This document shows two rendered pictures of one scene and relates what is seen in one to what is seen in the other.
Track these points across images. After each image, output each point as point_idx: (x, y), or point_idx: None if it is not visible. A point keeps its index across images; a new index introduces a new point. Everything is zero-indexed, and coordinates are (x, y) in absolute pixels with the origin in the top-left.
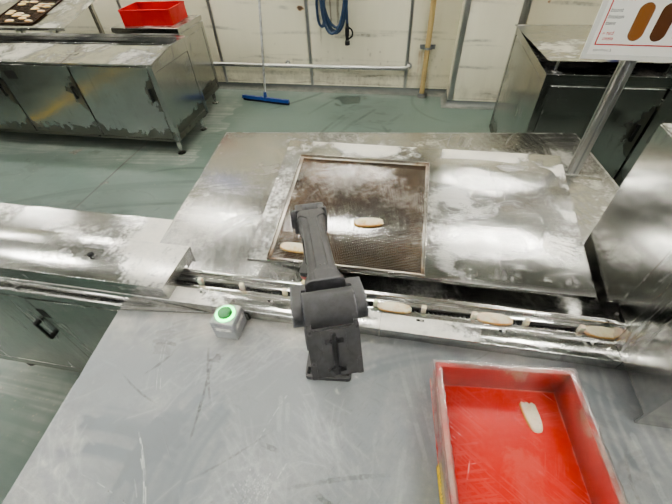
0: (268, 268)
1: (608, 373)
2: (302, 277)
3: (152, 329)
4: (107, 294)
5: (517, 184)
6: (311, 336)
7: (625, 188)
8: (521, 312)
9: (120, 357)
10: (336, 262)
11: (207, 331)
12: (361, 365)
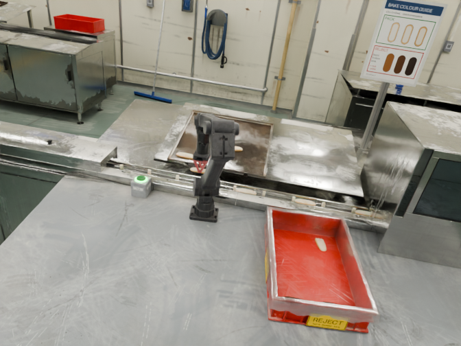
0: (165, 169)
1: (366, 233)
2: (193, 160)
3: (87, 188)
4: (56, 167)
5: (325, 141)
6: (214, 134)
7: (375, 136)
8: (320, 200)
9: (66, 198)
10: None
11: (125, 193)
12: (234, 153)
